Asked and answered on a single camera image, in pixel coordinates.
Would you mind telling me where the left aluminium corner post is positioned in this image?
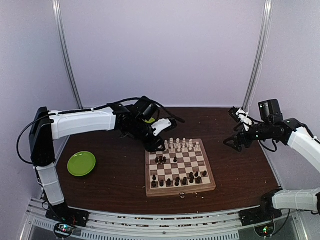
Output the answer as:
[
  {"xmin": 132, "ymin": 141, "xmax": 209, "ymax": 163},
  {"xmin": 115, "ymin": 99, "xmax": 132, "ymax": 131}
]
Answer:
[{"xmin": 52, "ymin": 0, "xmax": 84, "ymax": 109}]

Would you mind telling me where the aluminium corner post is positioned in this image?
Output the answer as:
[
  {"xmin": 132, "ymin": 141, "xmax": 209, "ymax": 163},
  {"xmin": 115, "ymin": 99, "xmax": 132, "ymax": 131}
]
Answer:
[
  {"xmin": 242, "ymin": 0, "xmax": 274, "ymax": 113},
  {"xmin": 52, "ymin": 0, "xmax": 84, "ymax": 109}
]

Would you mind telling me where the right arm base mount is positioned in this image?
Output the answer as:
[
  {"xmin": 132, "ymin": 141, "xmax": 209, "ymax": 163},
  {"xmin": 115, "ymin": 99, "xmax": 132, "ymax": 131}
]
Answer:
[{"xmin": 239, "ymin": 207, "xmax": 282, "ymax": 239}]

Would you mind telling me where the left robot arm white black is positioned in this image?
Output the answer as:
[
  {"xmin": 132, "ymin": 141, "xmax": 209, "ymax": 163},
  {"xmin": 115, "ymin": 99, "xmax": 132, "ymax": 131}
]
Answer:
[{"xmin": 29, "ymin": 96, "xmax": 174, "ymax": 222}]

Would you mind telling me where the wooden chess board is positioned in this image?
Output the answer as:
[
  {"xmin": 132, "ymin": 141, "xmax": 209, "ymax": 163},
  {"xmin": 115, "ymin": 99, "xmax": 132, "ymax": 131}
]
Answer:
[{"xmin": 145, "ymin": 138, "xmax": 216, "ymax": 198}]

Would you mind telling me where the green plate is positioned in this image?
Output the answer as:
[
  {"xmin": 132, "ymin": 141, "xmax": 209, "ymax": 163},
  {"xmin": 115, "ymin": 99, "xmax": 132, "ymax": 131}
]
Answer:
[{"xmin": 67, "ymin": 151, "xmax": 96, "ymax": 177}]

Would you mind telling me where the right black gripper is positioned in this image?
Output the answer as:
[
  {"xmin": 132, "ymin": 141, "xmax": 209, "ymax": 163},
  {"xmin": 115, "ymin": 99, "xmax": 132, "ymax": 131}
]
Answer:
[{"xmin": 223, "ymin": 121, "xmax": 273, "ymax": 152}]

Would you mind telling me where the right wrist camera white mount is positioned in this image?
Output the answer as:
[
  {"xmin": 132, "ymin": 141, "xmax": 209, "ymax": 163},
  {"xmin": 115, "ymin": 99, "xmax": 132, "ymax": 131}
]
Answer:
[{"xmin": 228, "ymin": 107, "xmax": 254, "ymax": 131}]

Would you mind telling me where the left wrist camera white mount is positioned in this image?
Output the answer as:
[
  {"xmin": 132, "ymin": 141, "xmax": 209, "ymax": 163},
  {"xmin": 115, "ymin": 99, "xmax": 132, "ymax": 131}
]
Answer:
[{"xmin": 151, "ymin": 118, "xmax": 178, "ymax": 136}]

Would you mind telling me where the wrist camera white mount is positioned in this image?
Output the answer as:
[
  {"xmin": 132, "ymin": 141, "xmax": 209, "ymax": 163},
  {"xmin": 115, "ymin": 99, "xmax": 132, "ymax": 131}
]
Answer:
[
  {"xmin": 228, "ymin": 107, "xmax": 254, "ymax": 131},
  {"xmin": 151, "ymin": 118, "xmax": 178, "ymax": 136}
]

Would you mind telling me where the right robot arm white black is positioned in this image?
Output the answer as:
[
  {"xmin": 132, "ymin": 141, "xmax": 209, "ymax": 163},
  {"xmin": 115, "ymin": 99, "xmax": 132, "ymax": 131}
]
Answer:
[{"xmin": 223, "ymin": 99, "xmax": 320, "ymax": 221}]

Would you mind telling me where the aluminium front rail frame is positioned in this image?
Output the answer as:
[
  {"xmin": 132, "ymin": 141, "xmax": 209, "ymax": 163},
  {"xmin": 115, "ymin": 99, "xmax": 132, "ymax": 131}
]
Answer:
[{"xmin": 24, "ymin": 196, "xmax": 305, "ymax": 240}]

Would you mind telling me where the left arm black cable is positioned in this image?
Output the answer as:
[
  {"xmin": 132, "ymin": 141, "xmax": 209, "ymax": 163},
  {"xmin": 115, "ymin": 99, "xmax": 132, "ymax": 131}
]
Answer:
[{"xmin": 16, "ymin": 96, "xmax": 186, "ymax": 166}]

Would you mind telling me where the right aluminium corner post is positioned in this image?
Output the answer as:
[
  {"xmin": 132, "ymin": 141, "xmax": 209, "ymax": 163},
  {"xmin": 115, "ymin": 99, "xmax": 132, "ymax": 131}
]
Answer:
[{"xmin": 242, "ymin": 0, "xmax": 274, "ymax": 113}]

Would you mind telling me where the green bowl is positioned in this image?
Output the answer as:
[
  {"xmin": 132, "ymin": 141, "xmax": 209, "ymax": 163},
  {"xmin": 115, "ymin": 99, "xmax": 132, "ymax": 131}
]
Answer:
[{"xmin": 144, "ymin": 117, "xmax": 156, "ymax": 124}]

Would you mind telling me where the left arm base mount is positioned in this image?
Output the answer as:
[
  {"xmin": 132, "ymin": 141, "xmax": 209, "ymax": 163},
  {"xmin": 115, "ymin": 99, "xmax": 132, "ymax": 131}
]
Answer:
[{"xmin": 45, "ymin": 208, "xmax": 90, "ymax": 239}]

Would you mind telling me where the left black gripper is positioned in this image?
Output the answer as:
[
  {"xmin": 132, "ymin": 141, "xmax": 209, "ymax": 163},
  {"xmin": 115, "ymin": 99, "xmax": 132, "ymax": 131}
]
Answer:
[{"xmin": 130, "ymin": 118, "xmax": 166, "ymax": 153}]

